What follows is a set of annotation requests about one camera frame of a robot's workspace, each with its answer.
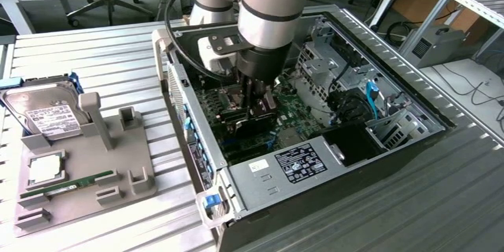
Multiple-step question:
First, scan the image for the open black PC case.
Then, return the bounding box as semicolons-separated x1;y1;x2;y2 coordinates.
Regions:
150;4;460;246

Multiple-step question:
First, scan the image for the grey controller box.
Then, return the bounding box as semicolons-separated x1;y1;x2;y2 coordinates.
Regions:
409;27;466;69

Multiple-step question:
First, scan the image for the aluminium profile frame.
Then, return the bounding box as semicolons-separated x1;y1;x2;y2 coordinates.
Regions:
397;0;504;68

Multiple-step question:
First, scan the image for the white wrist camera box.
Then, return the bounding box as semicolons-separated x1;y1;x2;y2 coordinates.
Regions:
196;35;246;72

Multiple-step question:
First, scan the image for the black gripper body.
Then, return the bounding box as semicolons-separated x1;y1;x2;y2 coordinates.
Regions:
234;42;293;84

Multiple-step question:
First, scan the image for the black cable with plug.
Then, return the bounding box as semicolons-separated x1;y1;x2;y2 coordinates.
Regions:
430;63;504;107

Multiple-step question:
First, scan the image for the coiled black cable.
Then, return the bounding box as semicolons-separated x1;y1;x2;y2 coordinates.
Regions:
386;21;410;44

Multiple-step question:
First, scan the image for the silver chipset heatsink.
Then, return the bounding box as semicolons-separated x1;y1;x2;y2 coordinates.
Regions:
280;129;306;147

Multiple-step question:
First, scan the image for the hard disk with blue carrier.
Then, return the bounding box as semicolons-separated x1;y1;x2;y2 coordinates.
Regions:
0;71;85;142

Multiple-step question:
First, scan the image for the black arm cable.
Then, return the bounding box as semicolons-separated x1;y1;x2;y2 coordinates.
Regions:
162;0;237;83

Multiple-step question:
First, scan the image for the green RAM stick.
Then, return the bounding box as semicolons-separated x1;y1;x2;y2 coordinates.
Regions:
18;174;98;199

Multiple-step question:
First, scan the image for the green Dell motherboard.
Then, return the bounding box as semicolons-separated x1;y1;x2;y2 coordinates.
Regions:
192;80;328;165

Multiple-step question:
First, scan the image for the silver CPU chip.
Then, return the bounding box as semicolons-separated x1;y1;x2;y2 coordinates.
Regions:
28;154;64;185

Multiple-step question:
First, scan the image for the CPU socket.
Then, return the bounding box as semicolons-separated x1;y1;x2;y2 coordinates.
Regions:
218;85;249;109

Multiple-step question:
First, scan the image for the black wire bundle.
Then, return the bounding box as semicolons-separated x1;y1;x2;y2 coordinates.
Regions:
328;91;373;126

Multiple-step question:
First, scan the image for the grey parts rack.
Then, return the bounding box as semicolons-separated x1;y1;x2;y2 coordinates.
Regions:
13;91;160;238

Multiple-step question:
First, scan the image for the blue disk wire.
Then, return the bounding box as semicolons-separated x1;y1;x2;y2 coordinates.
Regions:
365;81;381;122

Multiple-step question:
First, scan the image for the grey power supply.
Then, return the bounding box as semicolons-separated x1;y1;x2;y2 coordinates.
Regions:
228;136;346;210

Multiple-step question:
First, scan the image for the silver disk bay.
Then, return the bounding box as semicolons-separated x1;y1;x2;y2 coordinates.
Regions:
364;107;448;150

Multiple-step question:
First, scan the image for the black office chair base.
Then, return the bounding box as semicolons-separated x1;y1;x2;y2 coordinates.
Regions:
64;0;154;28

